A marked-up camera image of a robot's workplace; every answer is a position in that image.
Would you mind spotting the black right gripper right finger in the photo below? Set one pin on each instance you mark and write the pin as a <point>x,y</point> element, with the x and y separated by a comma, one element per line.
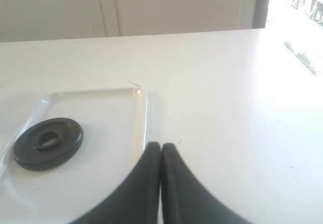
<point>184,199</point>

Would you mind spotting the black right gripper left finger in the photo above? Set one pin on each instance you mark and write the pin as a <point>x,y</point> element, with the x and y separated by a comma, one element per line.
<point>136,199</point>

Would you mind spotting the black rubber ring disc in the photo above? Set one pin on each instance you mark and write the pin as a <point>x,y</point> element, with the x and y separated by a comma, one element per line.
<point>48,144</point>

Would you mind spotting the white plastic tray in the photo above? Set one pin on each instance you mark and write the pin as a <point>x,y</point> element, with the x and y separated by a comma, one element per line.
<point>114,129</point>

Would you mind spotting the dark window frame post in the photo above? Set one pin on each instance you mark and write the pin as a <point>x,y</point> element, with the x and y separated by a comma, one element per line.
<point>260,14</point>

